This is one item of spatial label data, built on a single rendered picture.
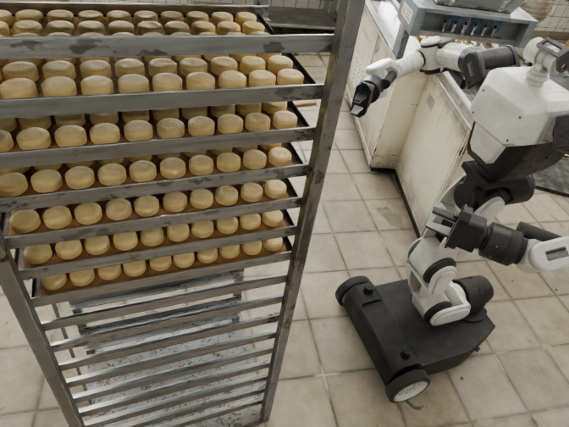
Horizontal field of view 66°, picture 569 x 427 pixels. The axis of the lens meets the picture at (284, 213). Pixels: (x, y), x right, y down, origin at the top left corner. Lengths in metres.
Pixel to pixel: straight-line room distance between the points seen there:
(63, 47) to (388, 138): 2.61
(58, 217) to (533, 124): 1.23
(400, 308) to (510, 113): 1.15
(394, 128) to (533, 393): 1.73
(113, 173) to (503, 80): 1.14
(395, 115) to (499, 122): 1.61
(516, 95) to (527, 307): 1.63
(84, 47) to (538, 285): 2.76
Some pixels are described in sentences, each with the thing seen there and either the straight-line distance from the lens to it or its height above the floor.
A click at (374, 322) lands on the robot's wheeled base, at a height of 0.19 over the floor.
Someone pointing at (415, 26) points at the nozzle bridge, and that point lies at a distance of 2.82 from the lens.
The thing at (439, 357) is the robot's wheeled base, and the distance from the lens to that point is 2.19.
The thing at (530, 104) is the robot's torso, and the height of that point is 1.36.
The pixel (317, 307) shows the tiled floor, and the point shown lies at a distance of 2.36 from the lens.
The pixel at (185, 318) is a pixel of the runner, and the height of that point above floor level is 0.88.
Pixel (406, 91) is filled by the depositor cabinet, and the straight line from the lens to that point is 2.98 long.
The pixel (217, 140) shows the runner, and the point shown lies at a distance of 0.83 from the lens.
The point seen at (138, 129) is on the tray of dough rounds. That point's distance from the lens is 0.85.
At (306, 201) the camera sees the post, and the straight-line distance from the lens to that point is 0.96.
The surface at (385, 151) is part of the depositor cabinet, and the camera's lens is 3.19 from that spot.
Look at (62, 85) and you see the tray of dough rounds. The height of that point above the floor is 1.51.
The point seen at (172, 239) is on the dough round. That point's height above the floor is 1.14.
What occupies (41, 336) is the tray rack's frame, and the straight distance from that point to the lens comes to 1.13.
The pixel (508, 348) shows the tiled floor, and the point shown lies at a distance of 2.62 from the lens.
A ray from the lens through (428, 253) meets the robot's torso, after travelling 1.82.
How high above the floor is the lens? 1.87
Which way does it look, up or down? 42 degrees down
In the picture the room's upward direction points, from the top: 9 degrees clockwise
